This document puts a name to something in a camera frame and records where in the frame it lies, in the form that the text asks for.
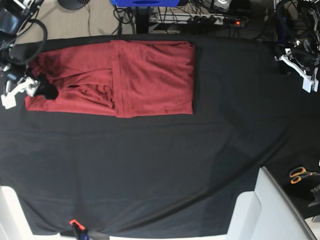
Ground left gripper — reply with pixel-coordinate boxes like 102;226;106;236
274;39;320;93

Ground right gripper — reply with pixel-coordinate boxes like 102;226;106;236
0;63;59;110

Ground maroon long-sleeve T-shirt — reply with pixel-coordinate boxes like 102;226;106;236
25;40;196;118

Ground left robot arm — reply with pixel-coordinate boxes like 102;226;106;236
274;0;320;93

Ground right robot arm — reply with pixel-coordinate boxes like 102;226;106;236
0;0;59;110

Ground blue plastic bin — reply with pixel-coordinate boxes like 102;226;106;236
111;0;180;8

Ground white power strip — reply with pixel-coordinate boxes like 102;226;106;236
149;12;249;28

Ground blue orange clamp bottom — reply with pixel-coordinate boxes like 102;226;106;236
69;219;92;240

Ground black table cloth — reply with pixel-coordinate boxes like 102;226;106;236
0;34;320;239

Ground yellow handled scissors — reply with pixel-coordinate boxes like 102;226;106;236
289;166;320;185

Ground black table leg post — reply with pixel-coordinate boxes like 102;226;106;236
134;6;153;34

